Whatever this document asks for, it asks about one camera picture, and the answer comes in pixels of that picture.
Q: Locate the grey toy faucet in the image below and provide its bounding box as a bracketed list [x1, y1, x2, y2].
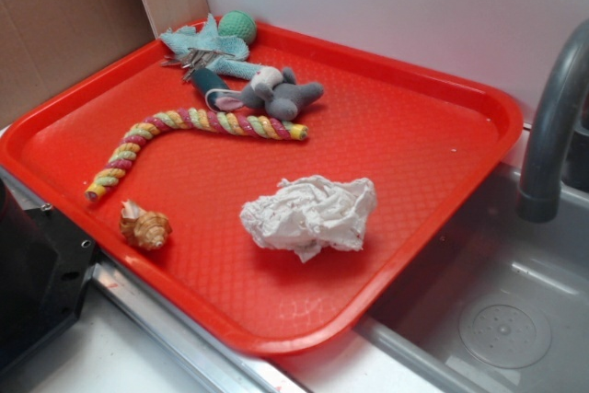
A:
[516, 21, 588, 223]

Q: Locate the crumpled white paper towel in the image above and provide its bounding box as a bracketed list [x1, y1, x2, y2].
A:
[240, 175, 377, 263]

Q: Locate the light blue cloth rag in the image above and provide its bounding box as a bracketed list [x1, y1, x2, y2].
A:
[159, 14, 261, 80]

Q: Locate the grey plush mouse toy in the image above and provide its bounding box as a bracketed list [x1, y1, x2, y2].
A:
[205, 66, 324, 121]

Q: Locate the multicolour twisted rope toy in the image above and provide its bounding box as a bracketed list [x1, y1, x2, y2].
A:
[84, 108, 308, 202]

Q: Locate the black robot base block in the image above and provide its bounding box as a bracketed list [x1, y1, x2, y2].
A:
[1, 183, 97, 376]

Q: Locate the red plastic tray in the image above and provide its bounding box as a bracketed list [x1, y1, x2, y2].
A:
[1, 24, 523, 356]

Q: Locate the green rubber ball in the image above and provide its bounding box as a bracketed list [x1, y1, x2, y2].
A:
[218, 10, 257, 44]

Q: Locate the brown spiral seashell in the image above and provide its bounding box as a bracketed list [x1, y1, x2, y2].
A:
[119, 200, 172, 250]

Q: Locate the grey plastic sink basin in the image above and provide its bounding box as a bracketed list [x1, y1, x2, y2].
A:
[357, 166, 588, 392]

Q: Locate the brown cardboard panel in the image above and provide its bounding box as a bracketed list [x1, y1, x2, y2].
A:
[1, 0, 154, 126]

